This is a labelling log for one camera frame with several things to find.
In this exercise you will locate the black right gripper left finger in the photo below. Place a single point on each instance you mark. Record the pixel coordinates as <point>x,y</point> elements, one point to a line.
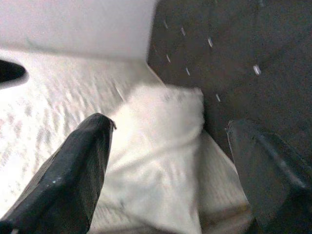
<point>65,175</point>

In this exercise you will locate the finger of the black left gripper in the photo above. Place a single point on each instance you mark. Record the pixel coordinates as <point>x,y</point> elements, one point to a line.
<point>11,72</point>

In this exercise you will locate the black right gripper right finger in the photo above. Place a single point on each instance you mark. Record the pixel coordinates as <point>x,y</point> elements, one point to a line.
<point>268,175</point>

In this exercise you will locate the white pillow with green print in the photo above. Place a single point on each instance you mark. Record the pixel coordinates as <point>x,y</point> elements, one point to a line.
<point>156,136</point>

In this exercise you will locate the grey quilted mattress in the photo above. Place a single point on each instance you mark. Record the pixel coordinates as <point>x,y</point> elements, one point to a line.
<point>48,109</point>

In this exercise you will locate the dark tufted headboard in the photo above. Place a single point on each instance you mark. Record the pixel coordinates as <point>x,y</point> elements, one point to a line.
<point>243,73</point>

